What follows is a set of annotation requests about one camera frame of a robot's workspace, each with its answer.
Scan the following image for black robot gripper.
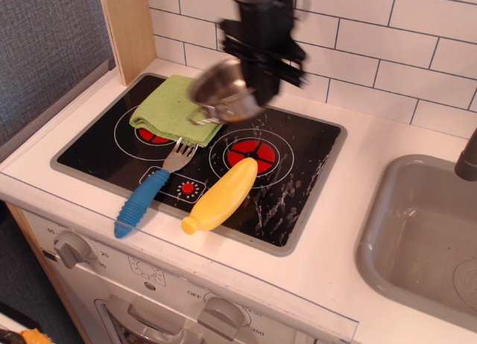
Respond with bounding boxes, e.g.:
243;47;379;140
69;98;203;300
220;0;306;106

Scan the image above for stainless steel pot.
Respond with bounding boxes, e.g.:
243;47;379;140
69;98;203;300
188;58;265;125

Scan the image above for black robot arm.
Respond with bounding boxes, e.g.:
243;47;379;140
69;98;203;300
220;0;306;106

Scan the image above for black toy stove top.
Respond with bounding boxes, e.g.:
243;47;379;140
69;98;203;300
51;74;347;256

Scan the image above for green folded cloth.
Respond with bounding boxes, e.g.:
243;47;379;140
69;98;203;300
129;74;222;147

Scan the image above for yellow plastic banana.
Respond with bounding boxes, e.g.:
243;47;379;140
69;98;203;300
181;158;258;235

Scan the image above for grey plastic sink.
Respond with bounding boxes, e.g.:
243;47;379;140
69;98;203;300
356;154;476;331

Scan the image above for grey faucet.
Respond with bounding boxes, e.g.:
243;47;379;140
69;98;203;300
454;130;477;182

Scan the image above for grey right oven knob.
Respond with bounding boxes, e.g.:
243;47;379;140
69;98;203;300
198;297;245;341

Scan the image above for grey oven knob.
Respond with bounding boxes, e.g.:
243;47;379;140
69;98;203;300
198;297;245;341
54;231;92;269

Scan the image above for grey left oven knob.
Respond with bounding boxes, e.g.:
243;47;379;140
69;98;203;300
54;231;92;269

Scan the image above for white toy oven front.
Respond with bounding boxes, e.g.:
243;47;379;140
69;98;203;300
25;212;357;343

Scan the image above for orange object at corner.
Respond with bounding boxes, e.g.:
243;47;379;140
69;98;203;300
13;329;53;344

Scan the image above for blue handled metal fork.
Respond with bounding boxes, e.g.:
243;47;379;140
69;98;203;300
113;138;199;238

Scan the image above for wooden side post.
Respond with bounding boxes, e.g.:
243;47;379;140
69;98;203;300
100;0;157;86

